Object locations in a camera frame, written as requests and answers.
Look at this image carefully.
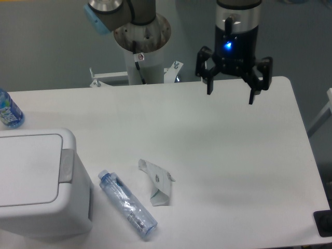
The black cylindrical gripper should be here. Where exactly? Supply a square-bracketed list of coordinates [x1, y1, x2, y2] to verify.
[195, 16, 273, 105]

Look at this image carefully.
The white plastic trash can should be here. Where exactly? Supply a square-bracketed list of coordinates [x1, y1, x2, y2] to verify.
[1, 128, 93, 238]

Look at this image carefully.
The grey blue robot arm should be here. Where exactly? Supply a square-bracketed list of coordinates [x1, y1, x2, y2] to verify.
[84, 1, 273, 103]

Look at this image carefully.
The crumpled white paper wrapper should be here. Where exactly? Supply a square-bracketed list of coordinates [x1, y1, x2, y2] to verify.
[138, 159, 175, 206]

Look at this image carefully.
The empty clear plastic bottle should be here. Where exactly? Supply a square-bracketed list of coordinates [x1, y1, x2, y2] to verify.
[98, 170, 158, 240]

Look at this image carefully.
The black clamp at table edge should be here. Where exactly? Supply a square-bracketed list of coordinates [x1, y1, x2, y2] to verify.
[313, 210, 331, 238]

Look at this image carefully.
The blue labelled water bottle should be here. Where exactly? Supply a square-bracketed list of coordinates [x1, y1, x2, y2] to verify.
[1, 89, 25, 129]

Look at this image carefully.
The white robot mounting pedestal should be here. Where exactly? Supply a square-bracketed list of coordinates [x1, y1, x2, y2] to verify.
[90, 50, 184, 87]

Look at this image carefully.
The black cable on pedestal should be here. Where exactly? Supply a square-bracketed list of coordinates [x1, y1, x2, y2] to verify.
[132, 40, 147, 85]

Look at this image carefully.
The white frame at right edge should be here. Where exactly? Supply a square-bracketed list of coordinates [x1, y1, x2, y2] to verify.
[307, 88, 331, 138]

